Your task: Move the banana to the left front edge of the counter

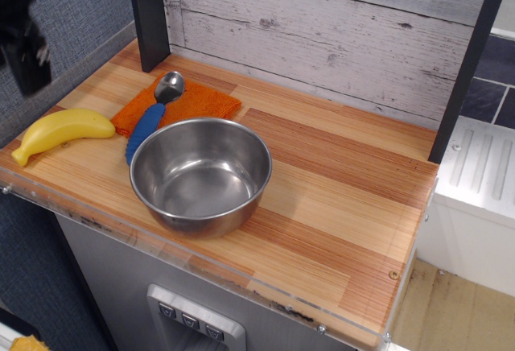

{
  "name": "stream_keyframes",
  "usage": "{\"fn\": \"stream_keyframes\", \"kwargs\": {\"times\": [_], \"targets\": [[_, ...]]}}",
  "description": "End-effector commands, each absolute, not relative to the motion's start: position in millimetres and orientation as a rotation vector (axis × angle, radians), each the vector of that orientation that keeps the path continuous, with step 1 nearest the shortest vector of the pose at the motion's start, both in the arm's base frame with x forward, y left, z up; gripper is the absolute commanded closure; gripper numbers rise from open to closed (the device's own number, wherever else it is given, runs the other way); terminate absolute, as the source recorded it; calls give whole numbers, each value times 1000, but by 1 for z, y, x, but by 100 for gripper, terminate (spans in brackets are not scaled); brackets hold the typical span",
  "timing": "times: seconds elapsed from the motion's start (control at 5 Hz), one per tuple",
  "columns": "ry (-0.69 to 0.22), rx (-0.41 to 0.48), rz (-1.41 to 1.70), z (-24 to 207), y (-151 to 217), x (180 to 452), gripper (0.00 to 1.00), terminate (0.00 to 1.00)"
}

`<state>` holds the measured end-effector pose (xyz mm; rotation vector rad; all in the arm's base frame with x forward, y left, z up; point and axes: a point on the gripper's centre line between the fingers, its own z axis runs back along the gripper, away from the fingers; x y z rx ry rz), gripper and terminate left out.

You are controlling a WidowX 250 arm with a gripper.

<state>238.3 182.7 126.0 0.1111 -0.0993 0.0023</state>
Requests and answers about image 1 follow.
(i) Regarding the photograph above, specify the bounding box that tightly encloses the blue handled metal spoon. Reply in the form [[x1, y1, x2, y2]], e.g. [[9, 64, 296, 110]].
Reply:
[[125, 72, 185, 165]]

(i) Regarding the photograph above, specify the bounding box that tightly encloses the yellow plastic banana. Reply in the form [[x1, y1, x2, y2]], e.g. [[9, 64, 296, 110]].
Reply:
[[11, 109, 115, 166]]

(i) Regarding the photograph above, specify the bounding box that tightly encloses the stainless steel bowl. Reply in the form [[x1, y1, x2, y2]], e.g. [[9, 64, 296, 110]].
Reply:
[[130, 118, 273, 239]]

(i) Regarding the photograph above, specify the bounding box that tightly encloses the black shelf post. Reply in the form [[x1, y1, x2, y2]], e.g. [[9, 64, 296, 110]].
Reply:
[[428, 0, 502, 164], [131, 0, 170, 72]]

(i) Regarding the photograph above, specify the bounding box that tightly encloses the black right shelf post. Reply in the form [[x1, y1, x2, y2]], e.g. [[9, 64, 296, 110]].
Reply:
[[428, 0, 502, 164]]

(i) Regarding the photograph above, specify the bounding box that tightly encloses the clear acrylic table edge guard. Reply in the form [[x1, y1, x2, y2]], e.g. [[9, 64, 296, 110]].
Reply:
[[1, 169, 393, 350]]

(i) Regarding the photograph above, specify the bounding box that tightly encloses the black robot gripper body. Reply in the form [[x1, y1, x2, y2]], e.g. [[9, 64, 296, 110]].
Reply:
[[1, 0, 52, 95]]

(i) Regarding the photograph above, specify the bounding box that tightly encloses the grey cabinet with dispenser panel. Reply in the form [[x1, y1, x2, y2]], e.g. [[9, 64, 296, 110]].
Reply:
[[56, 215, 350, 350]]

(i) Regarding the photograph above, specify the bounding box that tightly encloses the white toy sink unit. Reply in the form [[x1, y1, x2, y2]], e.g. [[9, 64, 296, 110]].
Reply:
[[416, 117, 514, 295]]

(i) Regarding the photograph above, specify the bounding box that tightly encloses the black left shelf post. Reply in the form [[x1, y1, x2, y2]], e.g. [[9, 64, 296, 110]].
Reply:
[[131, 0, 170, 72]]

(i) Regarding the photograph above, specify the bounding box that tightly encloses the orange folded cloth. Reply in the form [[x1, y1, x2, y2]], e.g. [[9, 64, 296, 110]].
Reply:
[[111, 73, 242, 138]]

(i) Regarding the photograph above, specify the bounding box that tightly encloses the yellow object at bottom left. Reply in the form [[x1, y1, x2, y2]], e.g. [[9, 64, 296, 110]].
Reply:
[[9, 336, 50, 351]]

